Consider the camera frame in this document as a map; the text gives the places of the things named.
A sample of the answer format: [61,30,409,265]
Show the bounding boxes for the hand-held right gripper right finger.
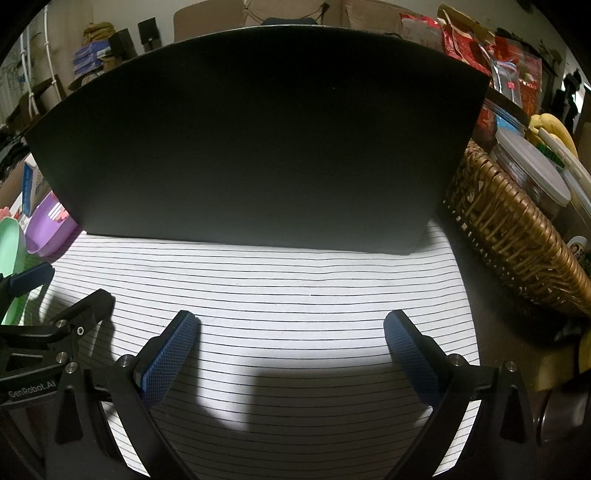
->
[383,310,541,480]

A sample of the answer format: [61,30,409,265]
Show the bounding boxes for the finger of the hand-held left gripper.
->
[54,288,116,345]
[0,261,55,315]

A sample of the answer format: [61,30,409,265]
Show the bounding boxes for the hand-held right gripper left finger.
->
[46,310,200,480]

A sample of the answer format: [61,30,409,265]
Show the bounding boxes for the mint green case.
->
[0,217,29,326]

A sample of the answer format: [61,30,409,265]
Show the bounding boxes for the black storage box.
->
[25,25,493,256]

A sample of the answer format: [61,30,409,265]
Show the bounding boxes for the container with white lid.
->
[492,127,573,220]

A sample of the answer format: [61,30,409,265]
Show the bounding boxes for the purple oval plastic case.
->
[25,191,79,257]

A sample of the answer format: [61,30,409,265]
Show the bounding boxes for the blue white carton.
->
[21,157,52,218]

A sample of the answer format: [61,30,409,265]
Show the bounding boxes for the brown wicker basket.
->
[441,138,591,320]

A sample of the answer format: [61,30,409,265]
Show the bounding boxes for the stack of purple boxes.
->
[71,41,112,77]

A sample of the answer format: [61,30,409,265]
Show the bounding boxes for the white stand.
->
[18,9,54,121]

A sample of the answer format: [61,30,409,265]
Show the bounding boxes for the white green brush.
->
[538,127,591,195]

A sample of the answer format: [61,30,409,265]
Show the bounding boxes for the black speaker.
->
[139,17,163,49]

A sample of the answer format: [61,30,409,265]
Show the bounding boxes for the bunch of bananas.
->
[529,113,579,158]

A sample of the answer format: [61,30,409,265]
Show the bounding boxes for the blue foil packet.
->
[492,60,530,136]

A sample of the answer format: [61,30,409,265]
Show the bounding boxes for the brown sofa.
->
[173,0,402,45]

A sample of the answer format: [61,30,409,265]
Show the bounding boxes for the pile of red snack packets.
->
[399,9,544,114]

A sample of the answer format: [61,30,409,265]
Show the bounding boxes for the dark cushion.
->
[261,17,320,27]

